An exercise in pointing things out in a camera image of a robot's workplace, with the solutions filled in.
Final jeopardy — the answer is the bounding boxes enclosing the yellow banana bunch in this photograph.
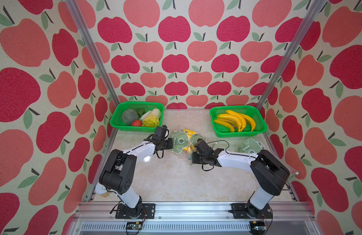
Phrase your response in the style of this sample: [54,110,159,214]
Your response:
[213,110,256,133]

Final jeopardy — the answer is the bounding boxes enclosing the zip-top bag with dinosaur print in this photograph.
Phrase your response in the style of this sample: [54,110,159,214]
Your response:
[237,138,267,154]

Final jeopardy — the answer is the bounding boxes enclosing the bananas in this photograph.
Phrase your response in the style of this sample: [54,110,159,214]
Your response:
[181,129,202,153]

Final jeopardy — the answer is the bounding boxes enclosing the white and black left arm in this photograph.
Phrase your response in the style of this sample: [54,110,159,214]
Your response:
[95,125,173,218]

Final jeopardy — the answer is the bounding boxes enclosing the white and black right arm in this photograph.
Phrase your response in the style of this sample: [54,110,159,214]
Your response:
[191,139,290,220]

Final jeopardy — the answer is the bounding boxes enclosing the yellow-green cabbage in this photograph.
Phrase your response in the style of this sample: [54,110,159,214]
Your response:
[139,108,161,127]

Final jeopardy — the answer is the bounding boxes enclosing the green basket with vegetables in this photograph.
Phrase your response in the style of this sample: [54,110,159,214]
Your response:
[110,101,165,132]

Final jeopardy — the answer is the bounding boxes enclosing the red tomato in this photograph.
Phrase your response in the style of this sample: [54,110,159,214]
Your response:
[132,120,143,127]

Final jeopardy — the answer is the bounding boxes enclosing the green pepper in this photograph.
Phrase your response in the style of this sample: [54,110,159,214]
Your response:
[135,108,146,117]

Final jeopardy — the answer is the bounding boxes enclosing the green broccoli head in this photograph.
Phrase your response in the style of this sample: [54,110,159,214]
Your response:
[122,109,139,125]

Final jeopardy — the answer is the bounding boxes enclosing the empty green plastic basket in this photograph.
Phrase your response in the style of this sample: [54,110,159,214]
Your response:
[210,105,267,138]

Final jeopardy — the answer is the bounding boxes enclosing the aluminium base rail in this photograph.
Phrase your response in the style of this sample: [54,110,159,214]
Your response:
[65,201,322,235]

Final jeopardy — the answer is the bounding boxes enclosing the aluminium frame post left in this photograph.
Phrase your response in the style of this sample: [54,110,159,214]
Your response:
[64,0,121,106]

